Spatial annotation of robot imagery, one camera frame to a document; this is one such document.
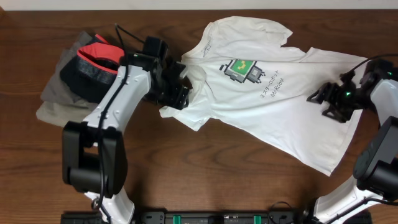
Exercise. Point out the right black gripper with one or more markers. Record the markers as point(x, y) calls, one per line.
point(328, 91)

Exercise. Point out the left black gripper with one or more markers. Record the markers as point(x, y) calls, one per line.
point(177, 99)

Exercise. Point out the white t-shirt with robot print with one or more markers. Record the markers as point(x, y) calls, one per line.
point(243, 73)

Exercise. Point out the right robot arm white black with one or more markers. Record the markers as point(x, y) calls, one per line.
point(374, 178)

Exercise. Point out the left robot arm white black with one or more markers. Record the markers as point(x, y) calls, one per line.
point(93, 154)

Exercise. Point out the folded black red shorts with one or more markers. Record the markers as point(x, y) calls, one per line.
point(92, 71)

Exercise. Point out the folded grey olive garment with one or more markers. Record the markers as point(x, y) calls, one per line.
point(60, 105)

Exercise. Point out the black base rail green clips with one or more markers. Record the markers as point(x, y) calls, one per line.
point(279, 216)

